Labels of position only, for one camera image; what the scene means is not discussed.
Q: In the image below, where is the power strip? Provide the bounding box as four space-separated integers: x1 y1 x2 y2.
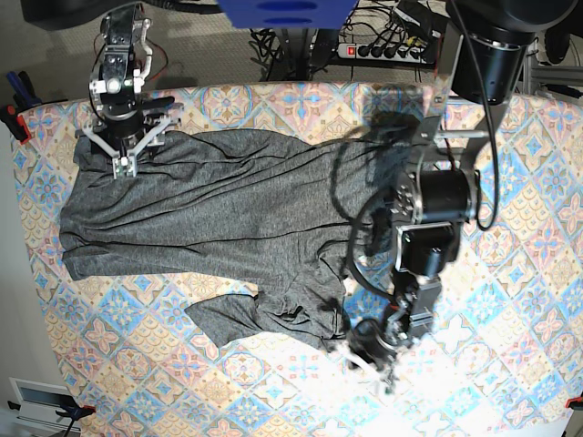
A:
336 43 429 65

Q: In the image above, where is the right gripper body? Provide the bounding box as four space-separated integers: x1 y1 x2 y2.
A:
82 77 183 179

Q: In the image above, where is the red clamp bottom right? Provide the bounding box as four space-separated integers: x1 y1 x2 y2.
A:
565 394 583 412

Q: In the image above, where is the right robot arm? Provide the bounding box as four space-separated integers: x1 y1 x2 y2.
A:
82 3 184 178

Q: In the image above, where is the patterned tablecloth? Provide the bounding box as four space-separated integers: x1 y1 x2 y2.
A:
6 96 582 436

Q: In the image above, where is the red clamp bottom left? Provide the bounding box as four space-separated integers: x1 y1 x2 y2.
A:
56 405 96 422

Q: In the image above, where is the red black clamp left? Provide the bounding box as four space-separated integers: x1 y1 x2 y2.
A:
1 71 36 144

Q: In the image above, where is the grey t-shirt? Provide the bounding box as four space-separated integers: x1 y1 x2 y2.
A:
59 129 408 349

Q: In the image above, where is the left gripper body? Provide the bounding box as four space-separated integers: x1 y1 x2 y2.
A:
335 305 434 394

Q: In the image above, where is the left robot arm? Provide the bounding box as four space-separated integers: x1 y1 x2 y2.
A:
340 1 541 391

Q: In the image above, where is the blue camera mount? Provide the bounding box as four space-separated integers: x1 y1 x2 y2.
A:
217 0 357 29

